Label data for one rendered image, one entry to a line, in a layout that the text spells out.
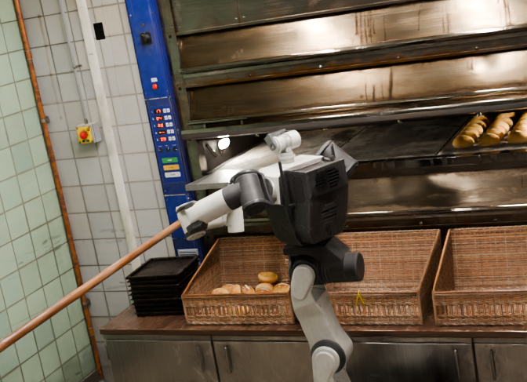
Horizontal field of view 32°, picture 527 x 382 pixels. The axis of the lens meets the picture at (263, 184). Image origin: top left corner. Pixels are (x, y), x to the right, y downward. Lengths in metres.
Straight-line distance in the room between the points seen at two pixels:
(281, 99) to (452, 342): 1.39
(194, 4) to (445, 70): 1.26
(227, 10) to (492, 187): 1.49
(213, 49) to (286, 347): 1.46
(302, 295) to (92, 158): 1.81
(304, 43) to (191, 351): 1.53
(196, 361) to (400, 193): 1.24
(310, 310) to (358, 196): 0.95
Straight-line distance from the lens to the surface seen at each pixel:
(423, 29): 4.13
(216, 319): 4.31
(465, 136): 4.36
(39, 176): 5.04
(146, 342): 4.49
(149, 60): 4.63
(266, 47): 4.37
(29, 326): 2.92
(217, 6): 4.47
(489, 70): 4.11
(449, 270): 4.21
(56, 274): 5.12
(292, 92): 4.37
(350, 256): 3.51
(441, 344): 3.93
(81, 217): 5.12
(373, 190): 4.36
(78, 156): 5.02
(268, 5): 4.36
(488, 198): 4.22
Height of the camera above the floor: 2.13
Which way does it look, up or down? 13 degrees down
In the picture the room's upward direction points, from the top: 10 degrees counter-clockwise
